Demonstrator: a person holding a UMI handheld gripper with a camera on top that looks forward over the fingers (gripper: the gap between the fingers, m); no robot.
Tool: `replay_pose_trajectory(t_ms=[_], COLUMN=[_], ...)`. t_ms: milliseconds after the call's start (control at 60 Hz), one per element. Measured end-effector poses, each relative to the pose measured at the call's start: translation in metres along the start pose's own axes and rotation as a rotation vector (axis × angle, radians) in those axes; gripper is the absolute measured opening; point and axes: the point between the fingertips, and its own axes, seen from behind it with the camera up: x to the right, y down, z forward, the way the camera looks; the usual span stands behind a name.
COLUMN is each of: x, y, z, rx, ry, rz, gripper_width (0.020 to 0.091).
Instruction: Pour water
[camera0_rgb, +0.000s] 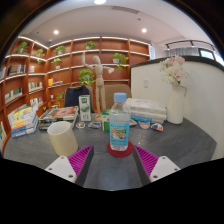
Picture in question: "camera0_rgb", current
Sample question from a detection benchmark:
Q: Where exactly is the white partition with dark top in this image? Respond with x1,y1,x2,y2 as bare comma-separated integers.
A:
129,55,224,161

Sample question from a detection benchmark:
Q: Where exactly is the white vase with flowers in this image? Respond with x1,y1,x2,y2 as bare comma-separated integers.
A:
159,55,189,125

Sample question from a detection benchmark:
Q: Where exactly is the dark office chair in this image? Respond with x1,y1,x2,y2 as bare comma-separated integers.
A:
63,85,91,109

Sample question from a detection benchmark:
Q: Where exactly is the flat round red coaster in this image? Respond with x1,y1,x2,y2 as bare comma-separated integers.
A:
106,141,134,158

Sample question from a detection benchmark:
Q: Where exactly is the clear water bottle blue cap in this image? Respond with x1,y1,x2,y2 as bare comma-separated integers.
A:
108,92,132,152

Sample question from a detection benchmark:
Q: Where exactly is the ceiling air vent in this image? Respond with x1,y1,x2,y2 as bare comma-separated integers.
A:
110,5,140,15

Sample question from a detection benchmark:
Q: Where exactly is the green tissue pack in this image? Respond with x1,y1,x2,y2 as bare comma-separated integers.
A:
101,108,112,132

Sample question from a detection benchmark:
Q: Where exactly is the stack of colourful books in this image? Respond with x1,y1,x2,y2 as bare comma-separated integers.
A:
7,103,39,139

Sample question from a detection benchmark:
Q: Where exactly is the wooden shelf unit with books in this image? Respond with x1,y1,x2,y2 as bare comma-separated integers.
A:
0,35,152,148

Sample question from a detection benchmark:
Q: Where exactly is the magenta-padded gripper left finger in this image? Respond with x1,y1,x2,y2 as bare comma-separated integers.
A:
44,144,95,187

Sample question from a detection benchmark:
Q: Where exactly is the brown chair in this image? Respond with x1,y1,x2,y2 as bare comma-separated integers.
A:
101,83,133,111

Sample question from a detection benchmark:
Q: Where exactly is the stack of white tissue packs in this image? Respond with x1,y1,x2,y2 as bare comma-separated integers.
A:
124,97,168,125

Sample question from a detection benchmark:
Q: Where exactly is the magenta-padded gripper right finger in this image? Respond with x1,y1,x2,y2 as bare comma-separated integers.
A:
133,144,182,187

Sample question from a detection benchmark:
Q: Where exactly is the wooden artist mannequin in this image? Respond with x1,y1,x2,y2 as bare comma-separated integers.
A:
81,53,115,123

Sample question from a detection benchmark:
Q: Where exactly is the window with grey blinds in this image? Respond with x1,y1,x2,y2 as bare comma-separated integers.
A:
164,39,224,66

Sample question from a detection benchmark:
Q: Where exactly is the tall white green carton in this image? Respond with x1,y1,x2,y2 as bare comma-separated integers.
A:
78,94,92,122

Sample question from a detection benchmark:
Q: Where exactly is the stack of dark books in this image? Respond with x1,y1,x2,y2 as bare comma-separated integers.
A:
37,105,80,131

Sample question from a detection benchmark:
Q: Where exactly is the cream ceramic mug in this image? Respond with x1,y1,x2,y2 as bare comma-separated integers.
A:
46,120,79,158

